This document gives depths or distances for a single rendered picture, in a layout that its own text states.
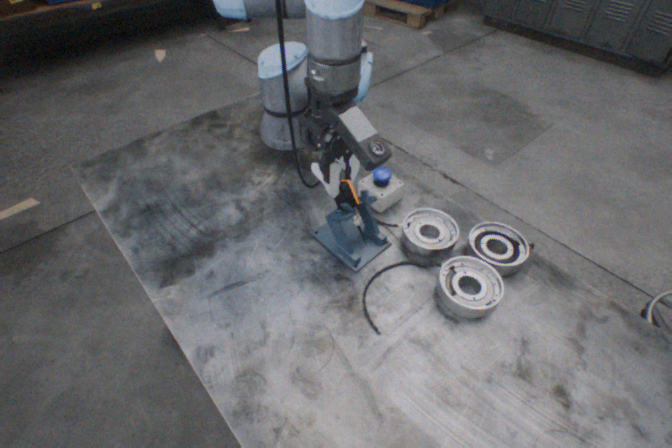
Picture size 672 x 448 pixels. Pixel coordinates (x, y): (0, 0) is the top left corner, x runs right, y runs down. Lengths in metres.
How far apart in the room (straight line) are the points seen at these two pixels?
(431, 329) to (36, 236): 1.98
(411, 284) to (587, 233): 1.57
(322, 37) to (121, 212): 0.60
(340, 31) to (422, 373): 0.50
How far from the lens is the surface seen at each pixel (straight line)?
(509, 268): 0.76
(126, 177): 1.04
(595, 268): 2.07
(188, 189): 0.94
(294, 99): 0.95
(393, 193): 0.83
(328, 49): 0.54
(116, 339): 1.76
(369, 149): 0.57
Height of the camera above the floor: 1.39
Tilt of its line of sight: 43 degrees down
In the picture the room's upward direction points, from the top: straight up
